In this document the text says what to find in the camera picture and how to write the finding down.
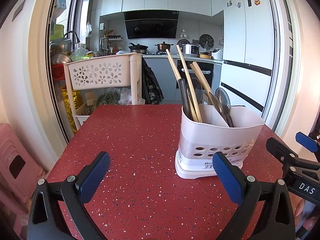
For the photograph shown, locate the black wok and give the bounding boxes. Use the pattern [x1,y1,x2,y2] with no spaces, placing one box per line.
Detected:
[129,42,148,54]

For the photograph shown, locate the right hand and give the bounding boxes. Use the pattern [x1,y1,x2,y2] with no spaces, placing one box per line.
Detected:
[294,199,319,231]

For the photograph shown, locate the white refrigerator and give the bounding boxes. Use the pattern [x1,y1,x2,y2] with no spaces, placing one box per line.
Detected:
[220,0,274,115]

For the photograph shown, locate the rice cooker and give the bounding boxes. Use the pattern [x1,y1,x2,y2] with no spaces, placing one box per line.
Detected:
[183,43,200,57]

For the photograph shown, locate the wooden chopstick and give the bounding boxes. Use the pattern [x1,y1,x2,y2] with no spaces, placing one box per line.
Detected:
[191,61,217,97]
[165,48,198,123]
[189,63,216,98]
[176,45,202,122]

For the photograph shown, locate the kitchen faucet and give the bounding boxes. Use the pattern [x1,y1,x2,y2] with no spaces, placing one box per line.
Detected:
[63,30,81,45]

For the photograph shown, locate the black built-in oven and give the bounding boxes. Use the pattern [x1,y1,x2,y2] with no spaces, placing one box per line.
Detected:
[176,60,215,91]

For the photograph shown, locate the white utensil holder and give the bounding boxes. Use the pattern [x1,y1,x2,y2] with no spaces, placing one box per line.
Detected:
[175,105,264,179]

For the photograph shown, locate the pink plastic stool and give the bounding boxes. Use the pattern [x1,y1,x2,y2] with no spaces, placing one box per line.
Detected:
[1,123,46,239]

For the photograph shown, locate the steel cooking pot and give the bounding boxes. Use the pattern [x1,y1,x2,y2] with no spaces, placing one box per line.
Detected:
[155,42,173,52]

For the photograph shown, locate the black range hood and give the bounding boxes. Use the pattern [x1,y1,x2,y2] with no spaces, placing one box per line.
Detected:
[124,10,179,39]

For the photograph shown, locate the dark plastic spoon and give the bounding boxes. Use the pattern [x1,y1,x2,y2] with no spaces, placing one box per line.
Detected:
[209,92,229,126]
[215,88,234,127]
[185,77,203,106]
[177,78,192,120]

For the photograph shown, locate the white floral storage cart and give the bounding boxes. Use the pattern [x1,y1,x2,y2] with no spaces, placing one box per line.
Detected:
[63,53,145,129]

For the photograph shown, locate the black hanging bag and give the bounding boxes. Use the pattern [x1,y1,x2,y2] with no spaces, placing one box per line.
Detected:
[142,58,164,105]

